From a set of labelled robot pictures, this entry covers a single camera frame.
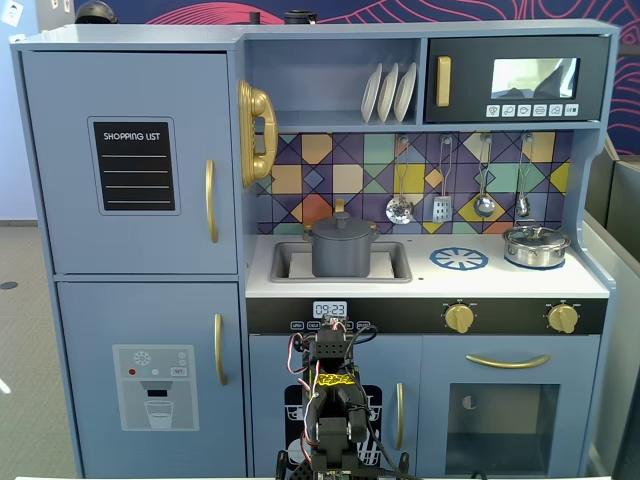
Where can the stainless steel pot lid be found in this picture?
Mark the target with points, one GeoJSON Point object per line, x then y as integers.
{"type": "Point", "coordinates": [530, 234]}

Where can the black microwave door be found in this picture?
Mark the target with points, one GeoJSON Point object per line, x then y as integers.
{"type": "Point", "coordinates": [470, 75]}

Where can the gray side cabinet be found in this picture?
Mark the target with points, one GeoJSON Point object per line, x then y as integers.
{"type": "Point", "coordinates": [615, 250]}

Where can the blue fridge door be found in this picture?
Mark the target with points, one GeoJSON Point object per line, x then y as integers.
{"type": "Point", "coordinates": [60, 150]}

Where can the dark gray pot lid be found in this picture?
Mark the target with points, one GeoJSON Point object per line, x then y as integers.
{"type": "Point", "coordinates": [342, 230]}

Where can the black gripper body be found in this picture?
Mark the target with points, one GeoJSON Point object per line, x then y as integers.
{"type": "Point", "coordinates": [331, 323]}

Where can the steel slotted spatula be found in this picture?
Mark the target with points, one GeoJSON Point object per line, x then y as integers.
{"type": "Point", "coordinates": [442, 209]}

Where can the digital clock display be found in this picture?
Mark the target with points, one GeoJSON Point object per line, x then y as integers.
{"type": "Point", "coordinates": [330, 309]}

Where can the black floor disc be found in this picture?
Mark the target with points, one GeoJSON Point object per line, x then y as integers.
{"type": "Point", "coordinates": [8, 285]}

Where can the gray sink basin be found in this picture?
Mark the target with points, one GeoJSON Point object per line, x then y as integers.
{"type": "Point", "coordinates": [280, 265]}

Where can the blue freezer door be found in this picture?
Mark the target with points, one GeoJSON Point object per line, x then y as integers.
{"type": "Point", "coordinates": [90, 325]}

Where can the white wall socket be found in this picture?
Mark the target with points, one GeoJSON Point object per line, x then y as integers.
{"type": "Point", "coordinates": [11, 12]}

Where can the black control panel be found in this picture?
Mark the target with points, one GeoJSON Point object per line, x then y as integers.
{"type": "Point", "coordinates": [400, 315]}

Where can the small black cylinder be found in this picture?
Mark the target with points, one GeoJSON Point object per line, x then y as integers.
{"type": "Point", "coordinates": [254, 18]}

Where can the gold faucet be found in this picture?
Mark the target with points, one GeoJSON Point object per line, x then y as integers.
{"type": "Point", "coordinates": [339, 204]}

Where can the small steel hanging utensil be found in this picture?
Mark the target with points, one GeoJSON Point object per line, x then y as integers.
{"type": "Point", "coordinates": [522, 205]}

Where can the gold stove knob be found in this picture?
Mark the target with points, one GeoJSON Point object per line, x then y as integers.
{"type": "Point", "coordinates": [563, 318]}
{"type": "Point", "coordinates": [459, 318]}

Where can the dark gray pot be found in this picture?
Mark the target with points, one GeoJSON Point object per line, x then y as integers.
{"type": "Point", "coordinates": [342, 257]}

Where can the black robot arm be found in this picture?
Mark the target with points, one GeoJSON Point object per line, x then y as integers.
{"type": "Point", "coordinates": [332, 435]}

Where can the steel skimmer spoon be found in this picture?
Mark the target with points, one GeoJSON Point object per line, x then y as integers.
{"type": "Point", "coordinates": [400, 210]}

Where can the steel ladle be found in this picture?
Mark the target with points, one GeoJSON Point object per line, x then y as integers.
{"type": "Point", "coordinates": [484, 206]}

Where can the gold toy telephone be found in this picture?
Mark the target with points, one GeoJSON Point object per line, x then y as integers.
{"type": "Point", "coordinates": [260, 125]}

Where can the black round device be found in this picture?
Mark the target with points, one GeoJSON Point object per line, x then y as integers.
{"type": "Point", "coordinates": [299, 17]}

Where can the white plate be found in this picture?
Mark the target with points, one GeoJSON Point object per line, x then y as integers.
{"type": "Point", "coordinates": [405, 92]}
{"type": "Point", "coordinates": [387, 95]}
{"type": "Point", "coordinates": [370, 95]}

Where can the oven door with window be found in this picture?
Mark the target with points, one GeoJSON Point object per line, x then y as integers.
{"type": "Point", "coordinates": [435, 360]}

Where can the blue wooden toy kitchen unit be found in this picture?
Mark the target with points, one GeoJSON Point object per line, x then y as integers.
{"type": "Point", "coordinates": [150, 37]}

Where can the black shopping list board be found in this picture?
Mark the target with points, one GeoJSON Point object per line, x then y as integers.
{"type": "Point", "coordinates": [134, 165]}

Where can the black helmet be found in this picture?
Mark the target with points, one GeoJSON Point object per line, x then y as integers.
{"type": "Point", "coordinates": [96, 12]}

